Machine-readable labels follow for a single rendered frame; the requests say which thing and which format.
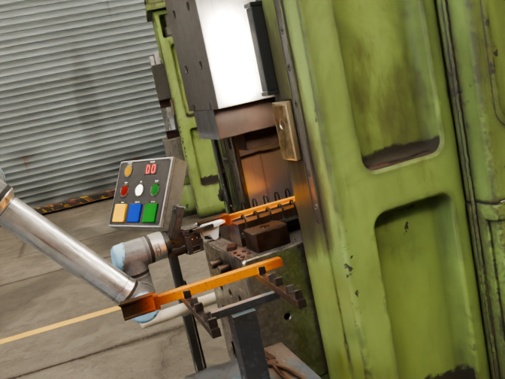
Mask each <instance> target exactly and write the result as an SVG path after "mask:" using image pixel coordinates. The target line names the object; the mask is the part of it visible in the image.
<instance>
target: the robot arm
mask: <svg viewBox="0 0 505 379"><path fill-rule="evenodd" d="M184 211H185V207H184V206H183V205H179V204H174V206H173V209H172V215H171V221H170V224H169V228H168V234H166V233H165V232H164V233H161V232H154V233H152V234H149V235H145V236H143V237H140V238H136V239H134V240H130V241H127V242H124V243H123V242H122V243H120V244H118V245H115V246H113V247H112V248H111V251H110V255H111V261H112V264H111V263H110V262H108V261H107V260H106V259H104V258H103V257H101V256H99V255H98V254H97V253H96V252H94V251H93V250H91V249H89V248H88V247H87V246H86V245H84V244H82V243H81V242H79V241H78V240H77V239H76V238H74V237H72V236H71V235H69V234H68V233H67V232H65V231H64V230H63V229H61V228H59V227H58V226H57V225H55V224H54V223H52V222H51V221H49V220H48V219H47V218H46V217H44V216H42V215H41V214H39V213H38V212H37V211H35V210H34V209H32V208H30V207H29V206H28V205H27V204H25V203H24V202H22V201H21V200H19V199H18V198H17V197H16V196H15V195H14V189H13V188H12V187H11V186H9V185H8V184H6V180H5V175H4V172H3V171H2V170H1V169H0V226H2V227H4V228H5V229H6V230H8V231H9V232H11V233H13V234H14V235H16V236H17V237H18V238H20V239H21V240H23V241H24V242H26V243H27V244H29V245H30V246H32V247H33V248H35V249H36V250H38V251H39V252H41V253H42V254H44V255H45V256H46V257H48V258H49V259H51V260H53V261H54V262H55V263H57V264H58V265H60V266H62V267H63V268H64V269H66V270H67V271H69V272H70V273H72V274H73V275H74V276H76V277H78V278H79V279H81V280H82V281H83V282H85V283H87V284H88V285H90V286H91V287H92V288H94V289H95V290H97V291H98V292H100V293H101V294H102V295H104V296H106V297H107V298H109V299H110V300H111V301H113V302H115V303H116V305H118V306H119V307H120V308H121V306H120V303H119V302H121V301H125V300H127V299H131V298H134V297H137V296H141V295H143V294H146V293H152V292H156V291H155V289H154V286H153V282H152V278H151V276H150V270H149V267H148V265H149V264H152V263H154V262H158V261H160V260H163V259H167V258H169V259H170V260H172V259H174V257H176V256H180V255H183V254H184V253H185V254H189V255H191V254H193V252H194V253H197V252H200V251H202V250H204V245H203V244H204V242H203V238H201V235H203V236H208V237H209V238H212V239H213V240H216V239H217V238H218V237H219V225H221V224H223V223H225V221H224V220H215V221H213V222H209V223H205V224H202V225H200V226H199V225H198V224H197V223H192V224H189V225H185V226H182V227H181V223H182V219H183V215H184ZM200 234H201V235H200ZM197 250H198V251H197ZM188 251H189V252H188ZM195 251H196V252H195ZM158 313H159V310H157V311H154V312H152V313H148V314H145V315H142V316H139V317H136V318H133V320H134V321H136V322H138V323H148V322H150V321H152V320H153V319H155V318H156V316H157V315H158Z"/></svg>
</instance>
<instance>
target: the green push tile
mask: <svg viewBox="0 0 505 379"><path fill-rule="evenodd" d="M158 206H159V204H145V208H144V215H143V219H142V222H143V223H155V222H156V215H157V210H158Z"/></svg>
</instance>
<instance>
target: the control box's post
mask: <svg viewBox="0 0 505 379"><path fill-rule="evenodd" d="M168 260H169V263H170V267H171V272H172V276H173V279H174V285H175V288H178V287H179V286H182V285H185V284H184V281H183V276H182V271H181V268H180V263H179V259H178V256H176V257H174V259H172V260H170V259H169V258H168ZM183 322H184V326H185V330H186V335H187V338H188V342H189V348H190V351H191V354H192V361H193V364H194V367H195V370H196V371H197V372H198V371H201V370H204V364H203V361H202V358H201V351H200V348H199V345H198V339H197V335H196V332H195V327H194V323H193V319H192V315H191V314H190V315H187V316H185V317H183Z"/></svg>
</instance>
